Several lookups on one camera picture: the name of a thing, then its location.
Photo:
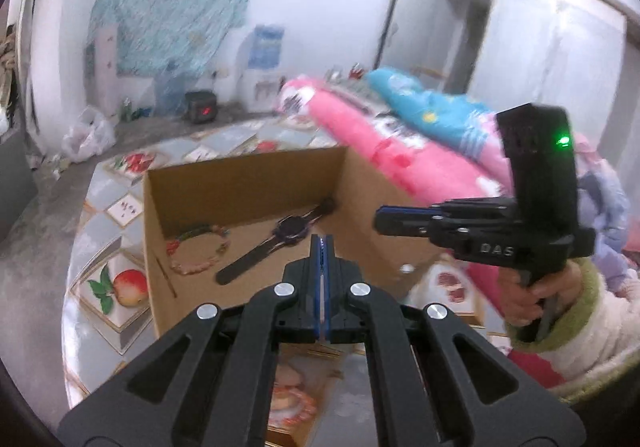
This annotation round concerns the cardboard box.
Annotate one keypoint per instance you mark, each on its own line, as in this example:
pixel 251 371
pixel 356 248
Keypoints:
pixel 240 182

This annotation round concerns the white leaning board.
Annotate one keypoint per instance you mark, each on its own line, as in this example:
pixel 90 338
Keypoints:
pixel 107 72

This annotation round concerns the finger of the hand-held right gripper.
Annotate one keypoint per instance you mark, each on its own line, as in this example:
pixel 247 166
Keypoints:
pixel 475 208
pixel 400 225

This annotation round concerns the person's right forearm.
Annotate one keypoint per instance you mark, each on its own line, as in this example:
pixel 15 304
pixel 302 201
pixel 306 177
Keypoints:
pixel 600 337

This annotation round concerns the small white round object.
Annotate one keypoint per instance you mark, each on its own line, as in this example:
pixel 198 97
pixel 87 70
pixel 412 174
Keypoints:
pixel 408 269

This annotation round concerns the white wall socket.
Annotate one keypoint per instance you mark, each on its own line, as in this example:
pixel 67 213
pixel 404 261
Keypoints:
pixel 222 73

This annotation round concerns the lilac padded cloth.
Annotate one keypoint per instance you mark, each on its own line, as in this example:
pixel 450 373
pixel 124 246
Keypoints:
pixel 605 207

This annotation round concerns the white plastic bag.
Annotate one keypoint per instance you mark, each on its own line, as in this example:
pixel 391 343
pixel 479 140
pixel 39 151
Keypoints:
pixel 87 137

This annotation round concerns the person's right hand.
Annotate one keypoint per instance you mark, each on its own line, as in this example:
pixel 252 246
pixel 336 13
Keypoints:
pixel 512 302

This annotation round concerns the blue cartoon quilt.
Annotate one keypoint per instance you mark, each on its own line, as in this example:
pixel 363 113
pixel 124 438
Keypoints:
pixel 430 107

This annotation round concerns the teal floral hanging cloth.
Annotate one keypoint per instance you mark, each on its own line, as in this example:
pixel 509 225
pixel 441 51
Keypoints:
pixel 165 7

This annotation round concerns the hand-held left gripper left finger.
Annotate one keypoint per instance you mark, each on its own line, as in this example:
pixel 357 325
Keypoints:
pixel 315 277

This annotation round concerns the grey flat panel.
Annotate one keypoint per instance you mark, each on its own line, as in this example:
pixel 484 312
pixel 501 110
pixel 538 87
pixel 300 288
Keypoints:
pixel 15 187

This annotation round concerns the black wrist watch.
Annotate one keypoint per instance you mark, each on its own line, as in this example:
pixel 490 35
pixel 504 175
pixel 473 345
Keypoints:
pixel 292 227

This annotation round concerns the clear plastic water jug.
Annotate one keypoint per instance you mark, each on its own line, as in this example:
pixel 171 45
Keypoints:
pixel 170 92

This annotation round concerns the fruit print tablecloth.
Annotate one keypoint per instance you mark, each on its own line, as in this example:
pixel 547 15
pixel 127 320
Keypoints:
pixel 100 227

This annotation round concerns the white water dispenser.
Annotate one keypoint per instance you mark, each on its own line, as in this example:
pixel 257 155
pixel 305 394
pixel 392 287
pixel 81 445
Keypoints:
pixel 257 89

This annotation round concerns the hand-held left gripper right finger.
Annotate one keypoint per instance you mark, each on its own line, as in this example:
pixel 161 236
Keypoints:
pixel 330 287

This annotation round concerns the green drink can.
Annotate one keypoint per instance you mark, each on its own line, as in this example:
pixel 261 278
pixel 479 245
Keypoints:
pixel 127 111

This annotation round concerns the white wardrobe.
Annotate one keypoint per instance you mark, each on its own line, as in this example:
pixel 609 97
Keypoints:
pixel 550 52

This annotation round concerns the small black heater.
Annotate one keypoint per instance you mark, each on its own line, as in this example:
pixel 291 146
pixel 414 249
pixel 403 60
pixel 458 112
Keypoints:
pixel 201 108

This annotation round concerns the beige clutter pile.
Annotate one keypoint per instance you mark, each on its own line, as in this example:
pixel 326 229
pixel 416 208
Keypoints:
pixel 7 77

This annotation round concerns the wooden chair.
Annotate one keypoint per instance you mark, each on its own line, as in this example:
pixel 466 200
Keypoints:
pixel 430 72

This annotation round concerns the blue water dispenser bottle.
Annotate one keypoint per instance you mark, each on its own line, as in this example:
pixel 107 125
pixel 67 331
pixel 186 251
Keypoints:
pixel 266 47

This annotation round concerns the white door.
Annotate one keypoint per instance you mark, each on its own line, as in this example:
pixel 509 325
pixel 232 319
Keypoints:
pixel 395 12

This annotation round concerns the pink printed quilt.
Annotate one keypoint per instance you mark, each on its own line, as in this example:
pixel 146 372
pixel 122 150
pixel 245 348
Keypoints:
pixel 360 127

